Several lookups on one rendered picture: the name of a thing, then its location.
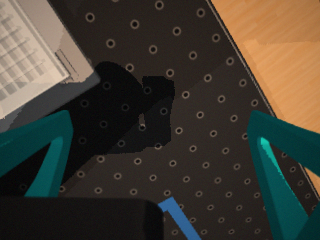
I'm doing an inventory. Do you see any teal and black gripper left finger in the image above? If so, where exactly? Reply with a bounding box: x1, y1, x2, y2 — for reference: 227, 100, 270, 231
0, 110, 73, 197

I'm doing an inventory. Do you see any blue tape outline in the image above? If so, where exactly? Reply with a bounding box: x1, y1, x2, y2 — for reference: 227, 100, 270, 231
157, 197, 201, 240

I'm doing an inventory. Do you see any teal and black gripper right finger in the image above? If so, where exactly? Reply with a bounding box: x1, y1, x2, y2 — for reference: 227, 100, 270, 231
247, 110, 320, 240

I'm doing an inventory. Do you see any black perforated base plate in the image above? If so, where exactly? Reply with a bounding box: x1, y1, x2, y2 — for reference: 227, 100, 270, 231
45, 0, 277, 240

